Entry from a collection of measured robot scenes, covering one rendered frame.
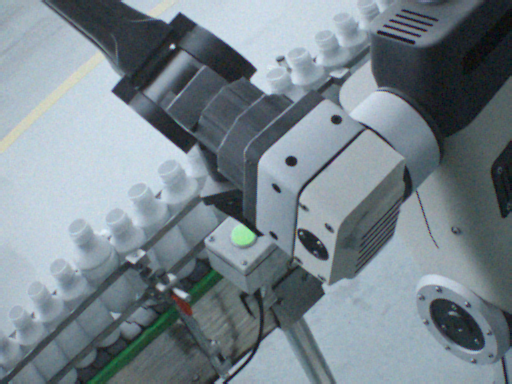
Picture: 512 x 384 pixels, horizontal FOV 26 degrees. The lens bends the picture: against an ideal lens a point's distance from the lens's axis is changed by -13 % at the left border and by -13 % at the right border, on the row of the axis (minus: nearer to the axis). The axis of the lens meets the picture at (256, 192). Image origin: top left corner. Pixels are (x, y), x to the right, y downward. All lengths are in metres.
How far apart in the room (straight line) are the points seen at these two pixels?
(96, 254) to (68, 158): 2.57
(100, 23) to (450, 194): 0.38
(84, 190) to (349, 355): 1.38
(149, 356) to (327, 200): 0.91
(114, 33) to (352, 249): 0.31
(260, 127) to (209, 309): 0.87
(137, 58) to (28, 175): 3.27
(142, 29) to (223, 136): 0.14
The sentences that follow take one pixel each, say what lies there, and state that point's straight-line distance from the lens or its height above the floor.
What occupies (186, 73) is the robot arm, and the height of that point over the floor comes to 1.61.
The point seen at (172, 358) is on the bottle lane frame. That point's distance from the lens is 1.87.
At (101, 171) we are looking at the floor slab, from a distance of 4.13.
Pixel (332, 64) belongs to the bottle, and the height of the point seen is 1.12.
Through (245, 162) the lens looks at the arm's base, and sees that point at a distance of 1.02.
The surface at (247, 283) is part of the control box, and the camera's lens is 1.72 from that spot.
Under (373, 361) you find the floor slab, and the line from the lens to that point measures 3.01.
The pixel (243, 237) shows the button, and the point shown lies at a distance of 1.70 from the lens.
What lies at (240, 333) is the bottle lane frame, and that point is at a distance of 1.94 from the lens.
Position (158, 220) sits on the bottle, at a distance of 1.81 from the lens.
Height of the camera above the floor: 2.15
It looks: 36 degrees down
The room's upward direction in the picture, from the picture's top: 26 degrees counter-clockwise
